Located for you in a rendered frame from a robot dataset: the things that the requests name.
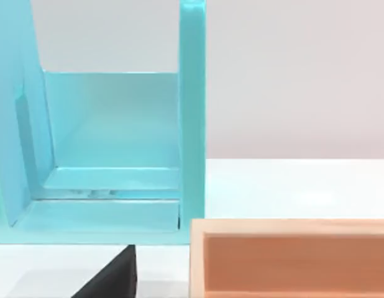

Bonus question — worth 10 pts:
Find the shallow salmon-coloured box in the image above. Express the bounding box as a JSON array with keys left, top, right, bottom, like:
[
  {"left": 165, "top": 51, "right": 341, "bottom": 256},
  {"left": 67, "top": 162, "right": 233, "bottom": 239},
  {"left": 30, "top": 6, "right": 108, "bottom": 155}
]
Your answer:
[{"left": 189, "top": 217, "right": 384, "bottom": 298}]

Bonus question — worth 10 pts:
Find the light blue rack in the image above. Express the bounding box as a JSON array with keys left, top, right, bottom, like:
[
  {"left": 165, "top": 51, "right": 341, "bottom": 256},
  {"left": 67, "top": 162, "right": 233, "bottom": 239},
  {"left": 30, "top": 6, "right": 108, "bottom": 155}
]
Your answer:
[{"left": 0, "top": 0, "right": 207, "bottom": 246}]

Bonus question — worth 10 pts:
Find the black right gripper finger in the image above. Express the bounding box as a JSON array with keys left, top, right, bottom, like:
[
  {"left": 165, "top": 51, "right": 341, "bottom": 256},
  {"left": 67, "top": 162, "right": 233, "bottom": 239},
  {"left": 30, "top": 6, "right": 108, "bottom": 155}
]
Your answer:
[{"left": 70, "top": 244, "right": 139, "bottom": 298}]

